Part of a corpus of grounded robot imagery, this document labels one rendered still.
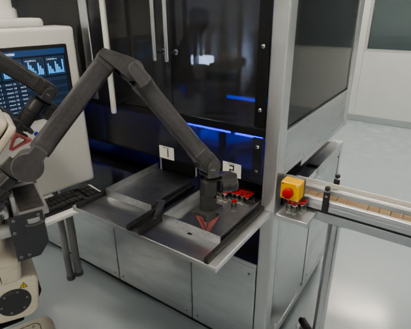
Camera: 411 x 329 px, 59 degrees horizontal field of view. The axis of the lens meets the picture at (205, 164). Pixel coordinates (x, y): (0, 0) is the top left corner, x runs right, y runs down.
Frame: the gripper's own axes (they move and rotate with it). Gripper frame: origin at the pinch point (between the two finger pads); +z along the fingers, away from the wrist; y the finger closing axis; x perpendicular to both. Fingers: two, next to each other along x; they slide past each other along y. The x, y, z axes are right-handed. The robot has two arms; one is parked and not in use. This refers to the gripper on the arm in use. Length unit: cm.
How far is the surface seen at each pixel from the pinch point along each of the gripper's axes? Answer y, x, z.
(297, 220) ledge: 27.9, -23.0, 0.0
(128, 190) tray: 11.1, 48.6, 1.2
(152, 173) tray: 30, 51, 0
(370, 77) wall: 489, 35, -20
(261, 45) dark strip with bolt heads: 23, -4, -62
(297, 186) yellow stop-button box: 25.8, -21.9, -14.6
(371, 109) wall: 493, 26, 26
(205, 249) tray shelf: -5.8, -3.4, 3.0
